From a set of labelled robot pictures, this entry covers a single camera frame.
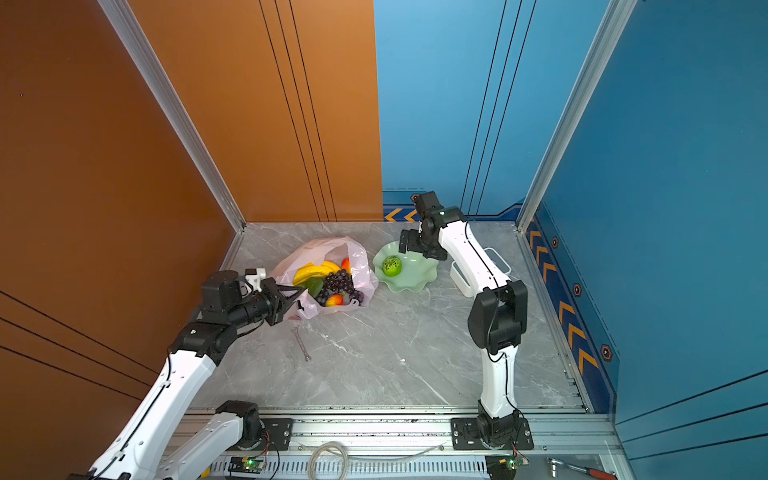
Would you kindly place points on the green bumpy fruit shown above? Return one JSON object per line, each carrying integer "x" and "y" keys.
{"x": 392, "y": 266}

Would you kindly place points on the left green circuit board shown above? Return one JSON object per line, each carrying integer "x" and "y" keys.
{"x": 241, "y": 466}

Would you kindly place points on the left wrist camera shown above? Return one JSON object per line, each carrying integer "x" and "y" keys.
{"x": 229, "y": 298}

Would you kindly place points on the green leaf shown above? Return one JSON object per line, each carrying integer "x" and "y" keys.
{"x": 314, "y": 286}

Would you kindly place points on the small metal wrench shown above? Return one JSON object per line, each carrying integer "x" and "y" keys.
{"x": 300, "y": 343}

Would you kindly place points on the right green circuit board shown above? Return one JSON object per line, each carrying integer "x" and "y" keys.
{"x": 504, "y": 467}

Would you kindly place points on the aluminium front rail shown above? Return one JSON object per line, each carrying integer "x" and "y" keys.
{"x": 389, "y": 432}

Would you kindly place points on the light green fruit plate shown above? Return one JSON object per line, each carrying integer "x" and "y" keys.
{"x": 417, "y": 272}

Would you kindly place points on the green circuit board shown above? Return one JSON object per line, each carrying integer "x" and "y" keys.
{"x": 241, "y": 466}
{"x": 504, "y": 467}

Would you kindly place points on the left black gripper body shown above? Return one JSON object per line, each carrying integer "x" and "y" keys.
{"x": 269, "y": 305}

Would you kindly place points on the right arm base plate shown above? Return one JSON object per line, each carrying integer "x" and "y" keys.
{"x": 468, "y": 433}

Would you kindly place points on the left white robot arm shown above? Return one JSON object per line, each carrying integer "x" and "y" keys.
{"x": 138, "y": 450}

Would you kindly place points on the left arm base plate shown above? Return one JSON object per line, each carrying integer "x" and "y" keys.
{"x": 273, "y": 433}

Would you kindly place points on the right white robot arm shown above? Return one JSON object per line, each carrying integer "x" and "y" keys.
{"x": 497, "y": 320}

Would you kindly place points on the yellow banana bunch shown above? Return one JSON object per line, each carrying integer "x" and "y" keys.
{"x": 311, "y": 270}

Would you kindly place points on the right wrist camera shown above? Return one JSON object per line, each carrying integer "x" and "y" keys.
{"x": 426, "y": 204}

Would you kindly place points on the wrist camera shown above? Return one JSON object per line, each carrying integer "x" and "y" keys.
{"x": 426, "y": 204}
{"x": 229, "y": 298}

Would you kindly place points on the white grey tissue box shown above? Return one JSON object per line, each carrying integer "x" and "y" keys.
{"x": 462, "y": 282}

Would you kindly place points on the red handled tool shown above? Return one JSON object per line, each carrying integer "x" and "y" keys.
{"x": 556, "y": 464}

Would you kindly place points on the red yellow mango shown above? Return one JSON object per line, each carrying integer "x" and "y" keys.
{"x": 335, "y": 300}

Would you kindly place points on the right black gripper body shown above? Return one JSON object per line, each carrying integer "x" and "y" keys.
{"x": 418, "y": 242}

